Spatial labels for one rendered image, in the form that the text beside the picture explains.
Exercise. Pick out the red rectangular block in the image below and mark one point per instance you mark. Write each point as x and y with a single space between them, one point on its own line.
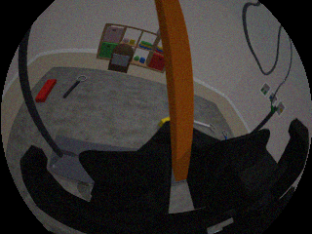
46 89

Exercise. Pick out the yellow rectangular block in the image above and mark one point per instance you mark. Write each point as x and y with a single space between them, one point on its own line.
161 122

